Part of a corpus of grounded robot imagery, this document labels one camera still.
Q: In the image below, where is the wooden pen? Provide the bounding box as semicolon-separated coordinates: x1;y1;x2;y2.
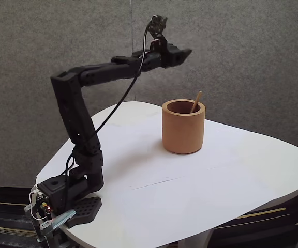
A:
189;90;203;114

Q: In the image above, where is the brown cylindrical pen holder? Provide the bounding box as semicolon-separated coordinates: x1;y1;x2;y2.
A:
161;99;206;155

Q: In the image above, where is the grey metal table clamp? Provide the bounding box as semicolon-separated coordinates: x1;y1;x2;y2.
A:
39;209;77;230

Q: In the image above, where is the bare camera circuit board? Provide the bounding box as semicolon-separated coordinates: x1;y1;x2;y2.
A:
148;14;169;35

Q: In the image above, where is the black camera cable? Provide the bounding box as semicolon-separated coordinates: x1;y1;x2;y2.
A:
63;20;153;210

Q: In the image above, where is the motor controller board with wires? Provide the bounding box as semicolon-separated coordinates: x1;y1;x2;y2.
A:
24;185;54;222

